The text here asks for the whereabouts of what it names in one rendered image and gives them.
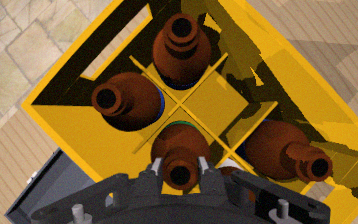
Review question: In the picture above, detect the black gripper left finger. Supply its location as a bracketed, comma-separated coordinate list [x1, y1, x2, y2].
[31, 158, 164, 224]

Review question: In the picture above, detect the grey square tray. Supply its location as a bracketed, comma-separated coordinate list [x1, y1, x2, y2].
[4, 147, 96, 224]

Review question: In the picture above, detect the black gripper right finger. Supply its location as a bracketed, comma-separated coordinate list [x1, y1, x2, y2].
[197, 157, 331, 224]

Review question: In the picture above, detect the yellow bottle crate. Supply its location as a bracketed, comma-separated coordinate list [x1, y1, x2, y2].
[21, 0, 358, 224]

